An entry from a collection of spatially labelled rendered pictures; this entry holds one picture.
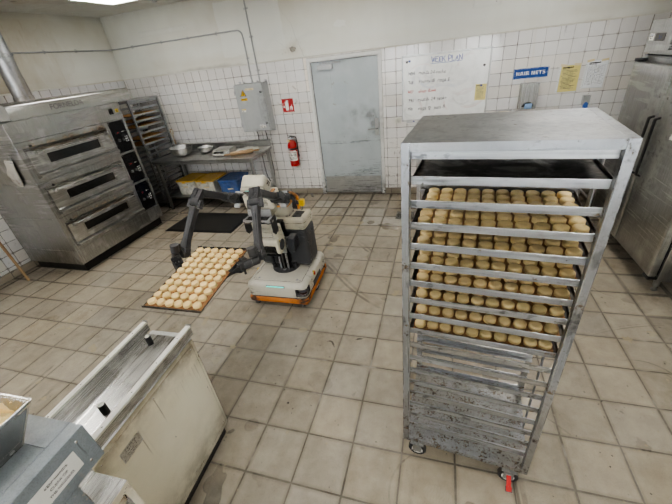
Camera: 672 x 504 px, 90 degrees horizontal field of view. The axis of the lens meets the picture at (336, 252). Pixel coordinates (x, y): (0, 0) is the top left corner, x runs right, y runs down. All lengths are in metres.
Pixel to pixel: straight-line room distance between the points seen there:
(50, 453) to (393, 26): 5.19
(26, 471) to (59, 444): 0.09
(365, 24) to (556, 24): 2.30
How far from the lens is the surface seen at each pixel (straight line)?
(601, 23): 5.60
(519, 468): 2.28
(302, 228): 3.20
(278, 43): 5.81
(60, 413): 2.03
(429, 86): 5.34
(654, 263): 3.86
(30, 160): 5.09
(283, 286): 3.25
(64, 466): 1.45
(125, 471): 1.95
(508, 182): 1.24
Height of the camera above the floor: 2.09
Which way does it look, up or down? 30 degrees down
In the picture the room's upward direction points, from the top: 7 degrees counter-clockwise
